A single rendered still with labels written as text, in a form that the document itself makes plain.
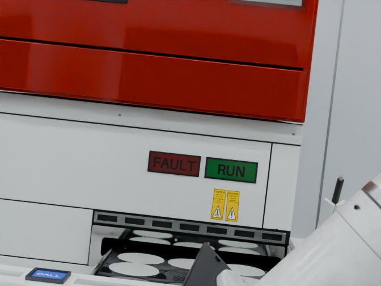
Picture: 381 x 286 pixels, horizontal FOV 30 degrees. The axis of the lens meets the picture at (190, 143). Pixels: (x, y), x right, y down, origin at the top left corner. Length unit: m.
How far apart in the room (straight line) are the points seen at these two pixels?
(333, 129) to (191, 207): 1.59
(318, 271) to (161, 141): 0.91
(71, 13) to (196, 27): 0.28
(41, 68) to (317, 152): 1.76
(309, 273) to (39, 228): 1.01
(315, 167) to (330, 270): 2.38
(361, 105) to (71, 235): 1.79
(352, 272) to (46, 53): 1.02
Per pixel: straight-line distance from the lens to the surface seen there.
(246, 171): 1.61
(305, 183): 3.13
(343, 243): 0.76
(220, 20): 1.57
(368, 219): 0.76
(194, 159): 1.61
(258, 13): 1.57
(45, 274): 1.09
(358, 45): 3.16
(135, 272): 1.42
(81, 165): 1.64
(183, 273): 1.45
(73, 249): 1.67
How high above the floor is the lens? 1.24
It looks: 3 degrees down
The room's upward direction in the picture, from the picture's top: 6 degrees clockwise
